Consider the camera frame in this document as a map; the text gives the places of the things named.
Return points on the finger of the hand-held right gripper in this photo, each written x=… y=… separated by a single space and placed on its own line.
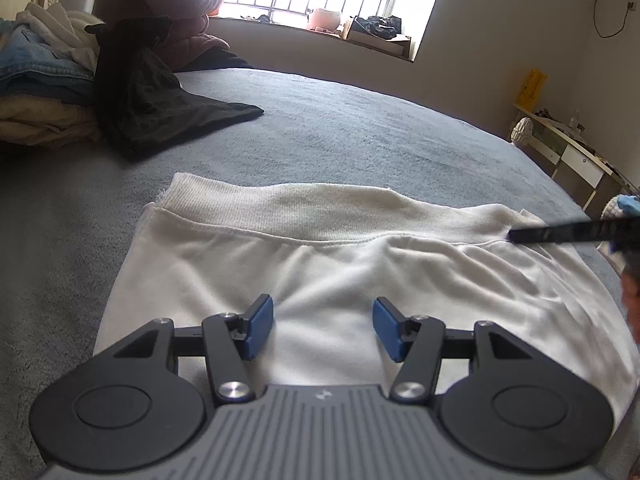
x=560 y=234

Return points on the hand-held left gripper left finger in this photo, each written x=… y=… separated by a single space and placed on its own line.
x=260 y=327

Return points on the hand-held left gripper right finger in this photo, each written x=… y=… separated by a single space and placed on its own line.
x=387 y=329

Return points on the white sweatshirt with bear outline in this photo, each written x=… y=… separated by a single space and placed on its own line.
x=350 y=270

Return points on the person's right hand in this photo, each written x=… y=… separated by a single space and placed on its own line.
x=632 y=305

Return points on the light blue cloth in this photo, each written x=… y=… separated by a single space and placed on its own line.
x=630 y=203

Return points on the white shelf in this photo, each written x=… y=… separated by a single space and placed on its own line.
x=575 y=155

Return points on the cream bedpost finial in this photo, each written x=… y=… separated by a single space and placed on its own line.
x=521 y=131

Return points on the grey blanket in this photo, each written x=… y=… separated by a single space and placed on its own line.
x=350 y=125

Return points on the black garment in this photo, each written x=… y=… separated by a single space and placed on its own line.
x=145 y=100

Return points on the cardboard box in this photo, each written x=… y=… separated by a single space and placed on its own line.
x=377 y=35

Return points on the folded beige pants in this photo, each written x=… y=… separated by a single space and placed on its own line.
x=45 y=120

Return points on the pink pot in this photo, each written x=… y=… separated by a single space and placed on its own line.
x=324 y=19

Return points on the orange container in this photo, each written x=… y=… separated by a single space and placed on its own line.
x=216 y=10

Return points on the crumpled white garment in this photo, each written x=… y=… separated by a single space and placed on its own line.
x=60 y=30

